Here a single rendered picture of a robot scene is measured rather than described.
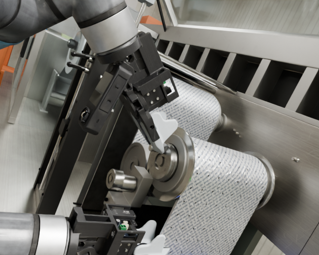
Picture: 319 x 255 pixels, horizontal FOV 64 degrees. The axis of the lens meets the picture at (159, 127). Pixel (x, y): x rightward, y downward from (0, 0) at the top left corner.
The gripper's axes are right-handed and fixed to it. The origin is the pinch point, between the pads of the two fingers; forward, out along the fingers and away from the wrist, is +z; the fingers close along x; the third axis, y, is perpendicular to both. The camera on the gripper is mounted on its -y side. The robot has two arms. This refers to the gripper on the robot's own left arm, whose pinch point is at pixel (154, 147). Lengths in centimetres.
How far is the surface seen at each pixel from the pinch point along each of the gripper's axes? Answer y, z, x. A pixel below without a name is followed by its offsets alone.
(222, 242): 2.5, 27.8, -7.0
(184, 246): -5.2, 20.1, -7.0
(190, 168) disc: 2.6, 2.8, -7.2
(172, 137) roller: 4.2, 0.8, 0.6
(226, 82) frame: 41, 17, 32
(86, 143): -14, 26, 67
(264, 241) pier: 52, 167, 52
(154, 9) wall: 170, 43, 364
